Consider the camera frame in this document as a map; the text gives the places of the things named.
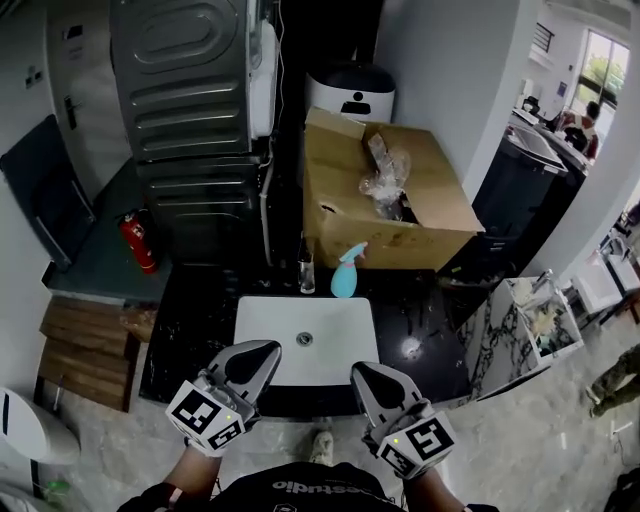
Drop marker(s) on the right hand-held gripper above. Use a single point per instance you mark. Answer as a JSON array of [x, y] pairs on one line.
[[415, 442]]

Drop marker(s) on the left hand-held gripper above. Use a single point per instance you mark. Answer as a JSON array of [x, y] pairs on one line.
[[202, 412]]

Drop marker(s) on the light blue spray bottle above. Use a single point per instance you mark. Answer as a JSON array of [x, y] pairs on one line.
[[345, 280]]

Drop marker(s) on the person's right forearm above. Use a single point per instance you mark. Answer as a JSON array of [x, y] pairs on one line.
[[440, 487]]

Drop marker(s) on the person's left forearm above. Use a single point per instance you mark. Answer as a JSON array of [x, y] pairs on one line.
[[192, 475]]

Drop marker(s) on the green plastic bottle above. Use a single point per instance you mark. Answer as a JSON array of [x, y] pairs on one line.
[[56, 492]]

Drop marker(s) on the black marble countertop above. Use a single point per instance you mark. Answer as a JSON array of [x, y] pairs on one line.
[[190, 325]]

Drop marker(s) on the person's light shoe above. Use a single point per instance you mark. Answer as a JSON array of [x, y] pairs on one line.
[[321, 447]]

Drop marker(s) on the white square sink basin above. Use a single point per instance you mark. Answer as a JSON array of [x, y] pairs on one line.
[[325, 320]]

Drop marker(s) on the person's black shirt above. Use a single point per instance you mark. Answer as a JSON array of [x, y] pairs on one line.
[[310, 492]]

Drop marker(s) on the marble pattern cabinet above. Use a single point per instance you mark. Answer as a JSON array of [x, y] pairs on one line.
[[500, 340]]

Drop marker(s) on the red fire extinguisher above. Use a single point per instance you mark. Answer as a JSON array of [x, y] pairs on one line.
[[140, 240]]

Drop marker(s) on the stack of wooden planks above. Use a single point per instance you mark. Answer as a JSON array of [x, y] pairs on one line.
[[85, 350]]

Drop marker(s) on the large cardboard box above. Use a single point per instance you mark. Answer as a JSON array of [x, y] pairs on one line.
[[345, 200]]

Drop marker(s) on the crumpled clear plastic wrap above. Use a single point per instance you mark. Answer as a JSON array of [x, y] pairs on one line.
[[385, 175]]

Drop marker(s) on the large black wheeled bin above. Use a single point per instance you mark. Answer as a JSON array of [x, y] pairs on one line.
[[520, 190]]

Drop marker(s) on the white basin unit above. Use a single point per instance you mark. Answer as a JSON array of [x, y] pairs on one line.
[[605, 280]]

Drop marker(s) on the dark glass panel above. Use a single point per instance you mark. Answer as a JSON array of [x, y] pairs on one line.
[[45, 190]]

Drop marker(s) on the black bag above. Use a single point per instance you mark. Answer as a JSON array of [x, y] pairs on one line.
[[629, 492]]

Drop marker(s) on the grey metal appliance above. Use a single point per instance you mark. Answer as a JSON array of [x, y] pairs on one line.
[[185, 80]]

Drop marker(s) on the white and black bin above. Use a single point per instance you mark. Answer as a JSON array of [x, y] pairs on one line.
[[350, 87]]

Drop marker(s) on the window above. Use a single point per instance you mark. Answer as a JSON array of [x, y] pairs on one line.
[[602, 70]]

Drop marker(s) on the wall switch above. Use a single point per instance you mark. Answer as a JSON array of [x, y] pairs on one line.
[[34, 76]]

